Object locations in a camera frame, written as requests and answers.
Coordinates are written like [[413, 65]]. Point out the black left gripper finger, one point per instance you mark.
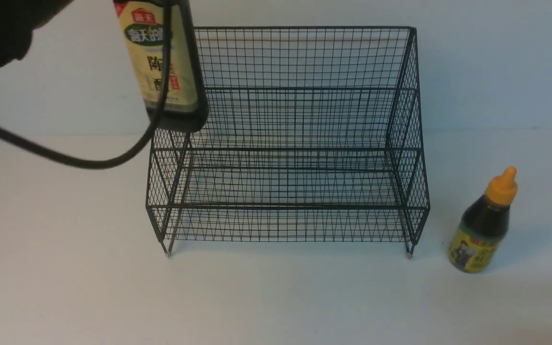
[[185, 122]]

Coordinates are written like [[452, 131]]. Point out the dark vinegar bottle gold cap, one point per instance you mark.
[[141, 23]]

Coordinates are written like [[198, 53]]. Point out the small sauce bottle orange cap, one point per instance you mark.
[[484, 224]]

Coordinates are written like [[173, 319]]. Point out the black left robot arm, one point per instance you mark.
[[20, 18]]

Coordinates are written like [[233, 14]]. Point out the black wire mesh shelf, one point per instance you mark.
[[314, 135]]

